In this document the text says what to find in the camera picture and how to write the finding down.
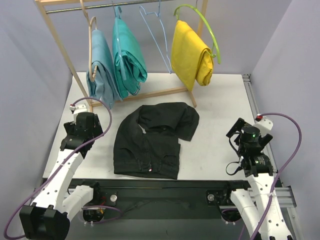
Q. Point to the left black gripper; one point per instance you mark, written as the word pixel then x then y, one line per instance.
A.
pixel 69 128

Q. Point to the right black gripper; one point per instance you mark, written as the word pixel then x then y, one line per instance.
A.
pixel 235 127

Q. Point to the black denim trousers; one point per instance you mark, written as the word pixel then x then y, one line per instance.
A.
pixel 147 140

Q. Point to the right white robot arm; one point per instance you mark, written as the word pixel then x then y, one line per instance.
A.
pixel 241 197

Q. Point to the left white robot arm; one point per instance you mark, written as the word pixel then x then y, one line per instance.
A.
pixel 49 215

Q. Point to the light blue trousers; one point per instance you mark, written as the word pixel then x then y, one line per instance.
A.
pixel 104 86

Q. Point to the wooden hanger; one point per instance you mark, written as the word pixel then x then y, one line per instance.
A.
pixel 91 22

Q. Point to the teal trousers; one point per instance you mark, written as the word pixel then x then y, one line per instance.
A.
pixel 134 62

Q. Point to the yellow trousers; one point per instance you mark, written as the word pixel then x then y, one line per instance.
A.
pixel 190 57

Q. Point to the teal plastic hanger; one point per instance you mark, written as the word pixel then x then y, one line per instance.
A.
pixel 117 13

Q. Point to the green plastic hanger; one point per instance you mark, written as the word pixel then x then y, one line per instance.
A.
pixel 215 50

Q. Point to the wooden clothes rack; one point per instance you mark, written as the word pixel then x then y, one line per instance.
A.
pixel 45 14

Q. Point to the aluminium frame rail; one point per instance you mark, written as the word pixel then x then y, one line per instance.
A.
pixel 263 216

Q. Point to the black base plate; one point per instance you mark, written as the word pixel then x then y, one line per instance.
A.
pixel 162 199

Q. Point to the light blue wire hanger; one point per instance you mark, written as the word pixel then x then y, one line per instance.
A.
pixel 156 28

